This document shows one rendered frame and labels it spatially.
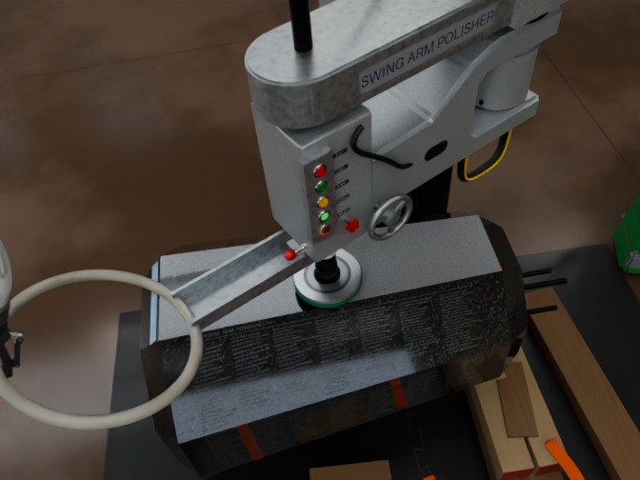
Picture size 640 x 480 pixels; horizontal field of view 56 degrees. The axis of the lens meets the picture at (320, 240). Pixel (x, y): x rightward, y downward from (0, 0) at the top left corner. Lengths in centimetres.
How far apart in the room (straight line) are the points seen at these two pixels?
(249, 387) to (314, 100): 102
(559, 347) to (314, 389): 121
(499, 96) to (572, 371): 131
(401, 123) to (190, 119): 253
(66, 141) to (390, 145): 288
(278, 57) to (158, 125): 273
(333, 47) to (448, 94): 40
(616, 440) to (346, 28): 189
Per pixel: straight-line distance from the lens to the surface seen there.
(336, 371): 196
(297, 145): 132
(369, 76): 133
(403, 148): 157
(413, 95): 165
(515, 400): 247
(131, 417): 141
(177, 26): 491
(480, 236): 209
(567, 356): 276
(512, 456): 240
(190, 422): 201
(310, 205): 141
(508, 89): 184
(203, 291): 168
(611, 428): 267
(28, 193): 389
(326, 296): 185
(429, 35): 141
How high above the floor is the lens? 242
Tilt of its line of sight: 51 degrees down
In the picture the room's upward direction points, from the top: 6 degrees counter-clockwise
